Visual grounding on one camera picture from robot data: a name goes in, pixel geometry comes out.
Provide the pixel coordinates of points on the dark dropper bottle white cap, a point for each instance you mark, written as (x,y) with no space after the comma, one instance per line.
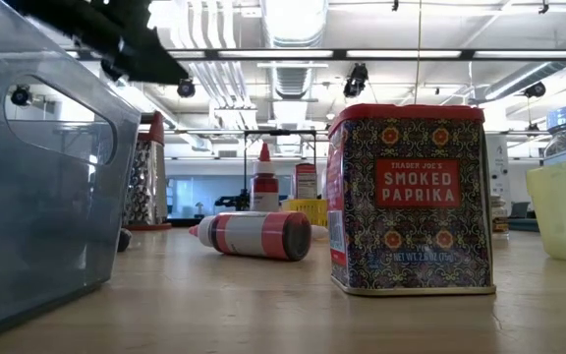
(125,241)

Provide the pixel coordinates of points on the red Froot Loops cereal box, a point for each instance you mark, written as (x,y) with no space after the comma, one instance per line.
(306,182)

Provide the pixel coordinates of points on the red smoked paprika tin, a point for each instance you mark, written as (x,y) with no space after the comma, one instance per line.
(411,221)

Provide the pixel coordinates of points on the red food colouring bottle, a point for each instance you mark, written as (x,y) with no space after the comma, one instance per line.
(253,236)
(265,187)

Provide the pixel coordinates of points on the grey translucent plastic bin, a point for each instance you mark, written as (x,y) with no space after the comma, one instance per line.
(42,221)

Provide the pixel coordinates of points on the yellow plastic basket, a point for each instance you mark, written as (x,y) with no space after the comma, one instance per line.
(307,210)

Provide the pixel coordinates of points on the white round column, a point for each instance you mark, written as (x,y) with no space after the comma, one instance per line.
(498,167)

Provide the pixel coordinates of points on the silver ventilation duct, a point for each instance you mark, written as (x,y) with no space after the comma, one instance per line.
(293,29)

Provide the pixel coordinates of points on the thin black background frame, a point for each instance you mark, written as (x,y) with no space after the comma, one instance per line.
(280,132)

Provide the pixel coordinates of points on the black overhead frame beam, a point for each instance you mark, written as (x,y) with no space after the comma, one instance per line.
(339,54)

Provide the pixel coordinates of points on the black overhead camera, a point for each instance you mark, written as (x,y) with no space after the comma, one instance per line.
(356,81)

